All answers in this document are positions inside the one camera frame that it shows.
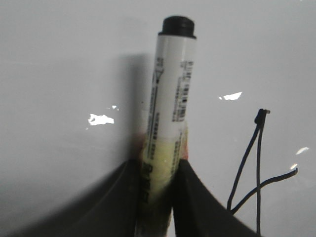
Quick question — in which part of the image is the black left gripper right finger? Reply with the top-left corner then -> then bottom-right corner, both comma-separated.
171,159 -> 258,237

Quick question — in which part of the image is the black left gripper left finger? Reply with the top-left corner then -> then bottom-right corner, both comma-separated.
9,159 -> 139,237

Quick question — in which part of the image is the white whiteboard marker with tape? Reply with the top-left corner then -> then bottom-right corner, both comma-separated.
135,16 -> 197,237

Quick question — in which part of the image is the white whiteboard with metal frame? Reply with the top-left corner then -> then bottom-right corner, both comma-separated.
0,0 -> 316,237

